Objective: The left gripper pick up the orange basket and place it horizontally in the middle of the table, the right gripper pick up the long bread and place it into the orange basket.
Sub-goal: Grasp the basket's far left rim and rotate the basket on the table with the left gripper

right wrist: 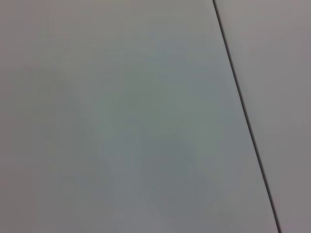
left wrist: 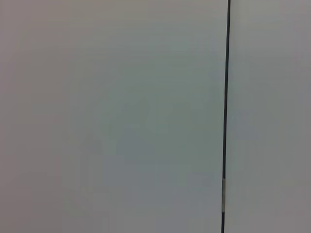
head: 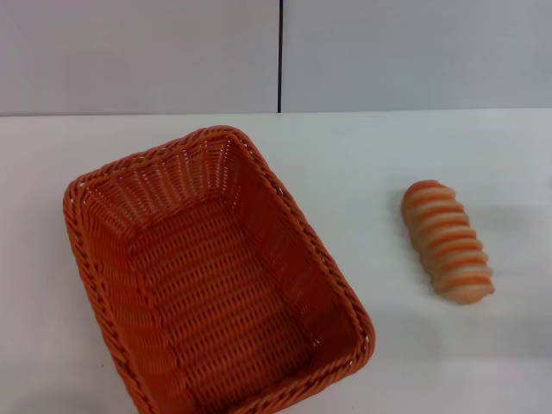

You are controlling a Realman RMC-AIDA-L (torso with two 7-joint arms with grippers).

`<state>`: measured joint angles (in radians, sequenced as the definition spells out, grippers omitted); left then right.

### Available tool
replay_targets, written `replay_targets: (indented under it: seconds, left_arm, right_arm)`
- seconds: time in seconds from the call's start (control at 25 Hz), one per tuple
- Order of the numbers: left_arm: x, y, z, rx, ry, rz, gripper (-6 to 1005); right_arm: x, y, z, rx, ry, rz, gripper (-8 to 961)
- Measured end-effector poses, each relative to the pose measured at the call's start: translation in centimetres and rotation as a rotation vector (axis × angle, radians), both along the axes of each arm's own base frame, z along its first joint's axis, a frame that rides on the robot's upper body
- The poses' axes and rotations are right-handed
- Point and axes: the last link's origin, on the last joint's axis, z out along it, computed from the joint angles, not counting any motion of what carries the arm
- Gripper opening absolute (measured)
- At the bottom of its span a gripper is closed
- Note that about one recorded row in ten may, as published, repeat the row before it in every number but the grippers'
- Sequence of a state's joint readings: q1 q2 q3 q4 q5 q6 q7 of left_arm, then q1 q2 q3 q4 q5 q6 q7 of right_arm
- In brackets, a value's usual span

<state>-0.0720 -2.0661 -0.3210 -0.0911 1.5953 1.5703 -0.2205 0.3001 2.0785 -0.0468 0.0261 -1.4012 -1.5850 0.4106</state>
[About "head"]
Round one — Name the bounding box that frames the orange striped bread roll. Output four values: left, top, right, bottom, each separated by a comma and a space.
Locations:
401, 180, 496, 306

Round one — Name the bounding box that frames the orange woven plastic basket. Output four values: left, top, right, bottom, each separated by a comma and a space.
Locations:
63, 124, 376, 414

